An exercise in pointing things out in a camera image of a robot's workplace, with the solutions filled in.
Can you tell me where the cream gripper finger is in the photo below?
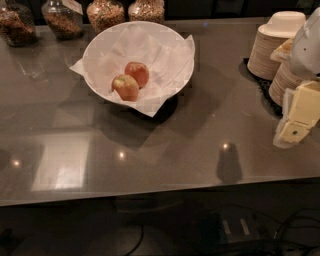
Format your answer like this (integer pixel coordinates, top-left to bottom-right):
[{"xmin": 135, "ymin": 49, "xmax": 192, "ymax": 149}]
[
  {"xmin": 270, "ymin": 39, "xmax": 293, "ymax": 62},
  {"xmin": 273, "ymin": 119, "xmax": 310, "ymax": 149}
]

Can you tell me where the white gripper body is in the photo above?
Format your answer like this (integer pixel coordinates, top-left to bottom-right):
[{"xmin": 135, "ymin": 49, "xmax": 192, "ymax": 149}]
[{"xmin": 283, "ymin": 81, "xmax": 320, "ymax": 129}]

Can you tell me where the red apple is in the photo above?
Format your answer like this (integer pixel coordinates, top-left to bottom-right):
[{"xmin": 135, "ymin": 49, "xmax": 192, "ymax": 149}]
[{"xmin": 125, "ymin": 62, "xmax": 149, "ymax": 88}]

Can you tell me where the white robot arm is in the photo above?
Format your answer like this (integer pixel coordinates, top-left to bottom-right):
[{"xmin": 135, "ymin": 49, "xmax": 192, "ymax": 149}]
[{"xmin": 271, "ymin": 7, "xmax": 320, "ymax": 148}]

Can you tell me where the white bowl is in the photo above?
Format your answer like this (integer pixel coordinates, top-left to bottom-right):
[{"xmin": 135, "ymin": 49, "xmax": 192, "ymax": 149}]
[{"xmin": 82, "ymin": 20, "xmax": 195, "ymax": 109}]

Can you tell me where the red-green apple in front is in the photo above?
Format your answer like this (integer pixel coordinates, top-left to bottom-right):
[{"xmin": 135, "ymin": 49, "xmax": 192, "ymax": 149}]
[{"xmin": 111, "ymin": 74, "xmax": 139, "ymax": 102}]

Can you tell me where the tall stack of paper bowls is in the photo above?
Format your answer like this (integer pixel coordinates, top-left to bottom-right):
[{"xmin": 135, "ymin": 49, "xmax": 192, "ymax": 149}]
[{"xmin": 247, "ymin": 11, "xmax": 306, "ymax": 80}]

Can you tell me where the lower stack of paper bowls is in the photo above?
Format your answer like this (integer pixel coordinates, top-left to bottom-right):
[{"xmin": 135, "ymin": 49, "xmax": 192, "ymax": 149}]
[{"xmin": 269, "ymin": 63, "xmax": 302, "ymax": 106}]

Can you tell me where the black tray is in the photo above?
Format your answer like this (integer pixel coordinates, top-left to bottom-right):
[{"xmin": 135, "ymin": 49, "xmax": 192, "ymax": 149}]
[{"xmin": 243, "ymin": 58, "xmax": 282, "ymax": 118}]

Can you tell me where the black power adapter box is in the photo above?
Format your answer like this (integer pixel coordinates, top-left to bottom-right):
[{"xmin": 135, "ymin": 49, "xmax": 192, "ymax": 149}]
[{"xmin": 217, "ymin": 213, "xmax": 261, "ymax": 244}]

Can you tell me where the white paper liner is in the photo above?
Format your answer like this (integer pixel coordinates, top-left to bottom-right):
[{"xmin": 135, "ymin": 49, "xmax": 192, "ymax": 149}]
[{"xmin": 69, "ymin": 22, "xmax": 196, "ymax": 118}]

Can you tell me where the glass jar of grains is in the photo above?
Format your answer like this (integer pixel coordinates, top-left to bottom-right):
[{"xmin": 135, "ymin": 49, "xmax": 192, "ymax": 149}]
[{"xmin": 128, "ymin": 0, "xmax": 165, "ymax": 23}]

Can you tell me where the glass jar of cereal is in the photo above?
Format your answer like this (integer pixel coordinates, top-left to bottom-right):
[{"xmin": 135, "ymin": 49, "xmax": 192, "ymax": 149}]
[{"xmin": 86, "ymin": 0, "xmax": 125, "ymax": 34}]

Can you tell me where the glass jar with label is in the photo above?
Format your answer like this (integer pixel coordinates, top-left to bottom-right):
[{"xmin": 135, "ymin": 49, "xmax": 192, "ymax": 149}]
[{"xmin": 41, "ymin": 0, "xmax": 83, "ymax": 40}]

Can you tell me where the glass jar far left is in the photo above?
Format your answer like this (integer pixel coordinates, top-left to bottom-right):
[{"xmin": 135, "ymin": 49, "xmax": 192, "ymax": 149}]
[{"xmin": 0, "ymin": 0, "xmax": 37, "ymax": 47}]

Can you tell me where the black cable bundle right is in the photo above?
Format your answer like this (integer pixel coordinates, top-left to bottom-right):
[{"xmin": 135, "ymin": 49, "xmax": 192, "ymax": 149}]
[{"xmin": 229, "ymin": 203, "xmax": 320, "ymax": 256}]

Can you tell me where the black cable on floor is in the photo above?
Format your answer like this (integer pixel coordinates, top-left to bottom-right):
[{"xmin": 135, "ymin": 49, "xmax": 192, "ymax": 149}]
[{"xmin": 121, "ymin": 223, "xmax": 145, "ymax": 256}]

